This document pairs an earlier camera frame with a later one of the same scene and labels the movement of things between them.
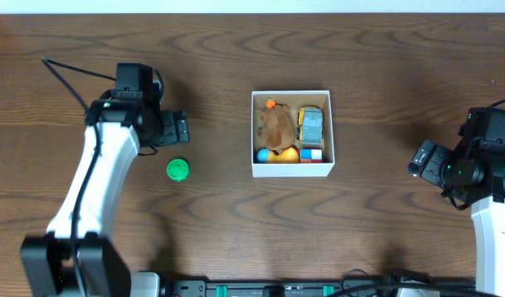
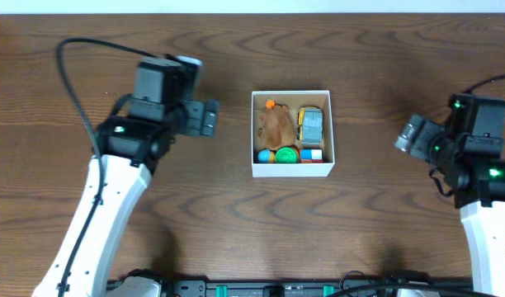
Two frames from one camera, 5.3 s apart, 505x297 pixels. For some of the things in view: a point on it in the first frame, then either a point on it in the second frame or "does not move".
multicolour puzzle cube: (311, 155) does not move
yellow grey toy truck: (310, 125) does not move
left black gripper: (175, 126) to (195, 118)
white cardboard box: (294, 100) does not move
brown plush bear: (277, 129) does not move
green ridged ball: (176, 169) to (286, 155)
